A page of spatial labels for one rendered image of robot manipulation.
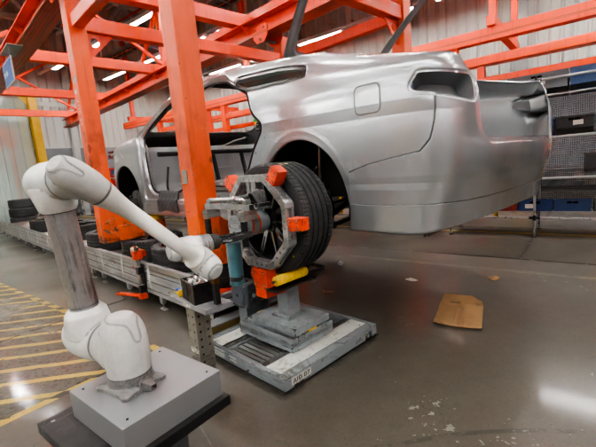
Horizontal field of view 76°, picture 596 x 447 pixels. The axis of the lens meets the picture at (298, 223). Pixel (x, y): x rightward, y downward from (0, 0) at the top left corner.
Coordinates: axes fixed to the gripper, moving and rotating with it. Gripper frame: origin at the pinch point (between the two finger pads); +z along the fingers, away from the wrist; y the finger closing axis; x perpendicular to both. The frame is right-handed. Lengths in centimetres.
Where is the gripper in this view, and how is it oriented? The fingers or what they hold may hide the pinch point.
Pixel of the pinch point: (244, 234)
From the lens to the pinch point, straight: 195.4
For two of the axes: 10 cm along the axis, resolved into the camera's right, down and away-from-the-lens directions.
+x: -0.8, -9.8, -1.6
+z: 7.1, -1.7, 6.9
